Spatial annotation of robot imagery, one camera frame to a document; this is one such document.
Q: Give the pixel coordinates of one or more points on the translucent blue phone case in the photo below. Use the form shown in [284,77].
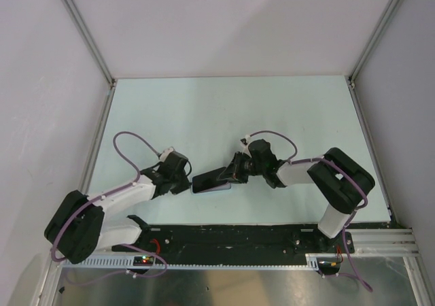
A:
[210,186]

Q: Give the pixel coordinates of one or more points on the right aluminium frame post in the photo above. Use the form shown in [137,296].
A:
[375,37]

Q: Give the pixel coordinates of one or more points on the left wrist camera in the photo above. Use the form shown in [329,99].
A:
[165,154]

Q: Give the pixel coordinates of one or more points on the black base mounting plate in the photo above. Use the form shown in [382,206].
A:
[240,245]

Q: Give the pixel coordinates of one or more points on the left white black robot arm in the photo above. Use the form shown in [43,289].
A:
[83,224]

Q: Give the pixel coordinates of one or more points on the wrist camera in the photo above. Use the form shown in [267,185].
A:
[245,142]
[165,154]

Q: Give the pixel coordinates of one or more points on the left aluminium frame post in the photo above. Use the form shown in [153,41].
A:
[83,30]

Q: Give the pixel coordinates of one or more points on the right controller board with wires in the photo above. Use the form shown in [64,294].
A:
[328,267]

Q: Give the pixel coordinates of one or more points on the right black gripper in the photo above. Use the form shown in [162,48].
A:
[233,173]

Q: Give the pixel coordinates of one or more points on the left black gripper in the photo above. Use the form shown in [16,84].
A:
[185,185]

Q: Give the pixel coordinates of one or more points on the white slotted cable duct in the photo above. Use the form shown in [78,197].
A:
[128,262]

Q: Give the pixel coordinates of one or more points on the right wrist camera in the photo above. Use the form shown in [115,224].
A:
[245,142]

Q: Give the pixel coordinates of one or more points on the black phone with red edge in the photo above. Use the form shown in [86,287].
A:
[208,176]

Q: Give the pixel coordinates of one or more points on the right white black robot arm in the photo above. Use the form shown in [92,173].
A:
[343,182]

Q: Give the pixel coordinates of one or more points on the left controller board with LEDs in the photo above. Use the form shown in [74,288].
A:
[143,260]

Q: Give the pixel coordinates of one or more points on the front aluminium frame rail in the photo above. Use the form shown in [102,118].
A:
[384,242]

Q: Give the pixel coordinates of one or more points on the aluminium frame post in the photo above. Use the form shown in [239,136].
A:
[83,30]
[375,37]

